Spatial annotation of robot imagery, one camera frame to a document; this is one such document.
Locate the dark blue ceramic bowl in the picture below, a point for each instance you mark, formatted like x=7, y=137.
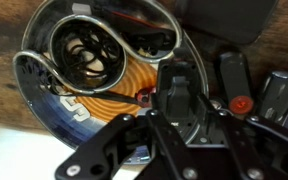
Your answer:
x=127, y=83

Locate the black flat case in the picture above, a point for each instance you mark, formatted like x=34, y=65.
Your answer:
x=224, y=18

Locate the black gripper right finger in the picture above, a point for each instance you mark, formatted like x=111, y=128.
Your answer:
x=240, y=146

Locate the grey cylindrical marker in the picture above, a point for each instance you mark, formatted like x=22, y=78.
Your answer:
x=277, y=93

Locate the red tipped black tool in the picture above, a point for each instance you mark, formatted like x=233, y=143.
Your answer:
x=117, y=97

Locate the black marker with red cap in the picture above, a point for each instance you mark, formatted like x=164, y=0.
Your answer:
x=234, y=76

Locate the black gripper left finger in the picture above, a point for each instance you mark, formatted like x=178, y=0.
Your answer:
x=97, y=156

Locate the wavy chrome dish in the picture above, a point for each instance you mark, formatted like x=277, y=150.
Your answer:
x=117, y=36

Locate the black plastic object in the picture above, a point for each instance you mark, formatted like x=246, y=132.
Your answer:
x=179, y=96

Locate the small white connector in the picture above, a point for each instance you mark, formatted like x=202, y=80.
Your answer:
x=82, y=8

